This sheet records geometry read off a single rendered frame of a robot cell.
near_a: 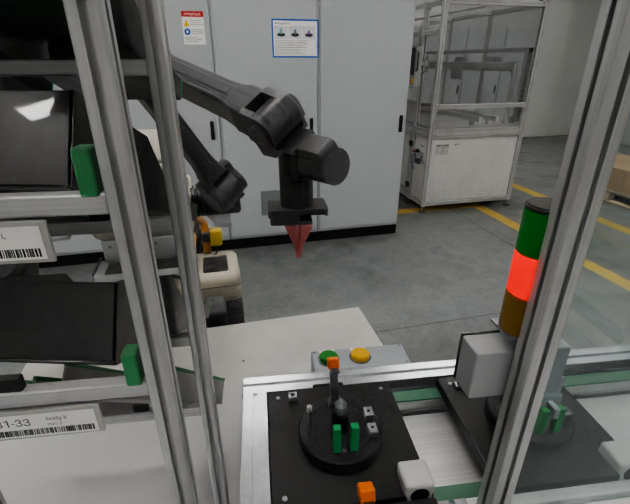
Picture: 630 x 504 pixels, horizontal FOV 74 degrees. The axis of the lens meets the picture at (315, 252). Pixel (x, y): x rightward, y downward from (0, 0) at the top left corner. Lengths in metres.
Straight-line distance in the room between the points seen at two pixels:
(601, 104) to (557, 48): 10.27
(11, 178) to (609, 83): 0.47
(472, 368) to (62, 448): 0.79
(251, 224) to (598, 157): 3.40
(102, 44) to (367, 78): 3.46
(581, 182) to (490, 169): 4.69
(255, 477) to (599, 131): 0.64
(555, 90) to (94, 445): 10.54
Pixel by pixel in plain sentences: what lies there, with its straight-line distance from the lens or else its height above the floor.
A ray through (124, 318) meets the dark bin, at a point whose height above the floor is 1.34.
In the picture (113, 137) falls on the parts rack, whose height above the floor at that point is 1.51.
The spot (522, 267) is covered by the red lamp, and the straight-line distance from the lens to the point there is 0.50.
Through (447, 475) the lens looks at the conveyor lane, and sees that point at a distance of 0.82.
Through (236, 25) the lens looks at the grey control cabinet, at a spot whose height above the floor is 1.78.
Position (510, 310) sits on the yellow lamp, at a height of 1.29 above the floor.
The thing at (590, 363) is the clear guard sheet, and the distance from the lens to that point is 0.60.
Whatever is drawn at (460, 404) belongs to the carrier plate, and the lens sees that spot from 0.87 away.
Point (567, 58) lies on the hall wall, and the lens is 10.91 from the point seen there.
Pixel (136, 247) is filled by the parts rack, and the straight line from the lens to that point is 0.31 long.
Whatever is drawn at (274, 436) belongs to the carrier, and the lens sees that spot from 0.78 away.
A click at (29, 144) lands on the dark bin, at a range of 0.38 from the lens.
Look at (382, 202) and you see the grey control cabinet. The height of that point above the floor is 0.34.
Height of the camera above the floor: 1.55
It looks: 25 degrees down
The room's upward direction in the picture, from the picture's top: straight up
